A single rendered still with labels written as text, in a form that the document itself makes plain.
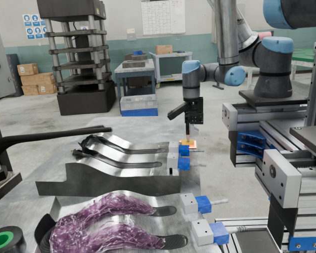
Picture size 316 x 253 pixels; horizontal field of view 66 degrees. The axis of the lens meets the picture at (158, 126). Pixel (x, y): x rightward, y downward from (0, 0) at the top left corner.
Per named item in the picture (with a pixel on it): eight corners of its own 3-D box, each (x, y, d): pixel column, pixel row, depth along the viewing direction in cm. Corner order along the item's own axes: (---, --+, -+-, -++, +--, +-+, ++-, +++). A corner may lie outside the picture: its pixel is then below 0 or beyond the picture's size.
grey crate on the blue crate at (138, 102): (156, 102, 432) (156, 94, 426) (157, 108, 393) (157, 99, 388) (122, 104, 431) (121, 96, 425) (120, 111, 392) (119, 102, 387)
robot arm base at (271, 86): (282, 89, 111) (284, 67, 107) (299, 97, 97) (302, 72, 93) (248, 91, 112) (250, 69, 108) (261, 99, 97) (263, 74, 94)
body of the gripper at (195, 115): (203, 126, 105) (203, 99, 101) (183, 126, 107) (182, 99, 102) (202, 120, 112) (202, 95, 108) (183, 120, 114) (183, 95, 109)
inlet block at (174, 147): (203, 153, 94) (203, 141, 92) (204, 160, 89) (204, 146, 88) (170, 153, 96) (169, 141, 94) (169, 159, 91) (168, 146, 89)
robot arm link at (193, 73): (205, 60, 98) (186, 62, 95) (205, 87, 102) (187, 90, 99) (195, 59, 105) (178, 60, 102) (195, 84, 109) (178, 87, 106)
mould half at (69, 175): (182, 160, 103) (181, 131, 98) (179, 199, 79) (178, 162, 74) (71, 160, 110) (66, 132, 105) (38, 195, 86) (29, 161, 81)
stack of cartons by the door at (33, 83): (58, 91, 701) (52, 61, 672) (54, 94, 670) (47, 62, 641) (28, 93, 700) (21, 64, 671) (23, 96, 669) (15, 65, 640)
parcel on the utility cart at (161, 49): (170, 55, 666) (169, 44, 656) (172, 56, 636) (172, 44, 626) (155, 56, 660) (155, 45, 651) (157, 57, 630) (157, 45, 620)
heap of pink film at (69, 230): (154, 203, 69) (152, 179, 66) (167, 254, 52) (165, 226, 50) (59, 219, 65) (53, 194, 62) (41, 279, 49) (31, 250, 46)
